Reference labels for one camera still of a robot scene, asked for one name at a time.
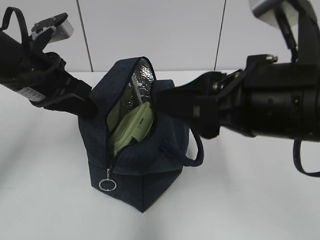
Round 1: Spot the green lidded food container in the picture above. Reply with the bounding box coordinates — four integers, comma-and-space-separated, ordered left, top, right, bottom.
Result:
109, 101, 154, 156

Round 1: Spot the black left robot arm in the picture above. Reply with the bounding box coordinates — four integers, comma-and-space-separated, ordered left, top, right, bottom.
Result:
0, 32, 99, 119

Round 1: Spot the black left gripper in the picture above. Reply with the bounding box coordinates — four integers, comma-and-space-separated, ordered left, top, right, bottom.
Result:
14, 51, 98, 118

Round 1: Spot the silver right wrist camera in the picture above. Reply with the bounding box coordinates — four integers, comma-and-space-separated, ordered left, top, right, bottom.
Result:
248, 0, 299, 29

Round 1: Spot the dark blue insulated lunch bag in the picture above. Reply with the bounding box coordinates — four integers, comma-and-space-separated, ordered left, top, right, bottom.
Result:
78, 56, 204, 213

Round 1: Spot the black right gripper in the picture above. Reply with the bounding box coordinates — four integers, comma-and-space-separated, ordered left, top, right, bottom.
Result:
156, 54, 320, 140

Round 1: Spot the silver zipper pull ring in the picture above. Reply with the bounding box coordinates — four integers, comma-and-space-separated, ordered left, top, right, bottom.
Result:
98, 167, 117, 192

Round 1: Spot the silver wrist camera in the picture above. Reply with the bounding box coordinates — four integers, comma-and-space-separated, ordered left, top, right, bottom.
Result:
248, 0, 299, 29
30, 12, 75, 43

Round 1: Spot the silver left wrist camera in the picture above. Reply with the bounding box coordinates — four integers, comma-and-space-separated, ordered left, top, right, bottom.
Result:
30, 12, 75, 43

